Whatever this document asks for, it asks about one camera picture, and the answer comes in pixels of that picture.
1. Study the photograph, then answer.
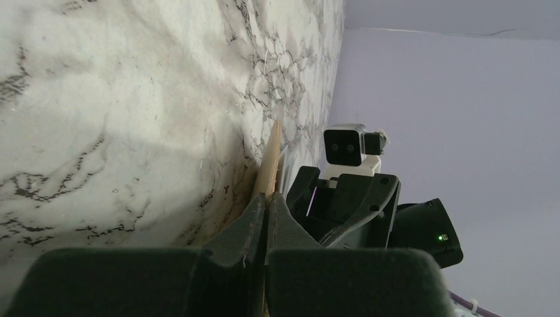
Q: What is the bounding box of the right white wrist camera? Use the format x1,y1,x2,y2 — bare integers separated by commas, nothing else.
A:
322,123,390,180

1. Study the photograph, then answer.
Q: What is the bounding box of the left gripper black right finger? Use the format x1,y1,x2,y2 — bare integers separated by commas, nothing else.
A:
265,193,454,316

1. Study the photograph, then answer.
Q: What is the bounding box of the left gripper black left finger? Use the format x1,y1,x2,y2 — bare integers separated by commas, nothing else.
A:
6,194,266,316

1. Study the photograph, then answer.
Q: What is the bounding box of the beige leather card holder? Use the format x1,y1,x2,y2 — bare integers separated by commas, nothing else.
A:
252,120,282,199

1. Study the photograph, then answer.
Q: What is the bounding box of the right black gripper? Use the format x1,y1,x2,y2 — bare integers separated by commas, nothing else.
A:
287,166,464,268

